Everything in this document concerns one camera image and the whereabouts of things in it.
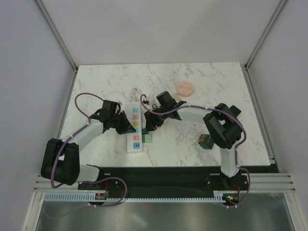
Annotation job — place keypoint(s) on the black cube adapter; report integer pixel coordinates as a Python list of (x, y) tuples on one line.
[(235, 111)]

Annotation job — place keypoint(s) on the dark green cube plug adapter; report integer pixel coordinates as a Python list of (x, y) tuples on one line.
[(206, 142)]

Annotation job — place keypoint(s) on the grey small charger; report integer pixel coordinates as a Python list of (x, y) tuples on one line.
[(144, 131)]

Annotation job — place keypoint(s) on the white power strip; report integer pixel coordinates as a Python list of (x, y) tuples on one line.
[(134, 140)]

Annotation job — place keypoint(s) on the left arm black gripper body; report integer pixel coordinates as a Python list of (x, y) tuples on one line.
[(114, 118)]

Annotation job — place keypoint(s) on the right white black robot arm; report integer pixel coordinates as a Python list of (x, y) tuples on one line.
[(221, 122)]

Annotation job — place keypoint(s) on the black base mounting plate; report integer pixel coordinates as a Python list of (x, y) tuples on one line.
[(166, 181)]

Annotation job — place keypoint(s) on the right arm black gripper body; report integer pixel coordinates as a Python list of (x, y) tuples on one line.
[(158, 119)]

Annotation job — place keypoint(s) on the white slotted cable duct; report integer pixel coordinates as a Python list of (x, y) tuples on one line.
[(103, 197)]

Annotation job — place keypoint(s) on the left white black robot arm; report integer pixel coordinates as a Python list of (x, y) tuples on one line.
[(61, 162)]

